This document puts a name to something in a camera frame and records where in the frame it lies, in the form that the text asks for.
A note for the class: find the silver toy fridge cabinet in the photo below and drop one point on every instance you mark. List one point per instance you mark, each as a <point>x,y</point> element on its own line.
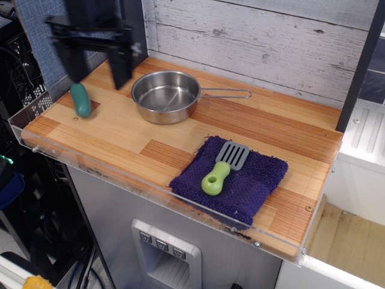
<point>110,211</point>

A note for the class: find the clear acrylic guard rail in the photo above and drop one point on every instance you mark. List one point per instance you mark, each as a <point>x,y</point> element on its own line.
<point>118,146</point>

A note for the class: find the stainless steel pan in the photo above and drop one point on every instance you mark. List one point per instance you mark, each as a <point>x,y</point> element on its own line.
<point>167,97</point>

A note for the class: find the white toy sink unit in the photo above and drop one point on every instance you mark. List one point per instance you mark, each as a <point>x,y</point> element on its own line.
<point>345,246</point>

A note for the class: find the black right upright post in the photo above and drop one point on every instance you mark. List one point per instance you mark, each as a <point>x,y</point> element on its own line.
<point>362,67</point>

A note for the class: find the dark green pickle toy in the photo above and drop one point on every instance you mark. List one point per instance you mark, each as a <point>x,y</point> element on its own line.
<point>80,100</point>

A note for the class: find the grey spatula green handle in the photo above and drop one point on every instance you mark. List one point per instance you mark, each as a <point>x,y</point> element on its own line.
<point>231,157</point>

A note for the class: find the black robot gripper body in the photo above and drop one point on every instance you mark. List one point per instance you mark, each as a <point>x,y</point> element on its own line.
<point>91,26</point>

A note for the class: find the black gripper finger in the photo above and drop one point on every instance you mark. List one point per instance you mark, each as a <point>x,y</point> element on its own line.
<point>120,61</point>
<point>74,62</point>

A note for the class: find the black plastic crate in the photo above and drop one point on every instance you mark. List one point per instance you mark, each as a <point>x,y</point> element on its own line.
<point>25,72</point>

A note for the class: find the blue fabric partition panel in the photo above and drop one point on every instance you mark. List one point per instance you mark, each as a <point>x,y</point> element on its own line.
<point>32,15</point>

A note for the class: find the purple knitted towel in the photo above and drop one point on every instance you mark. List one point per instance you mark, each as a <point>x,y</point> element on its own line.
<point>244,191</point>

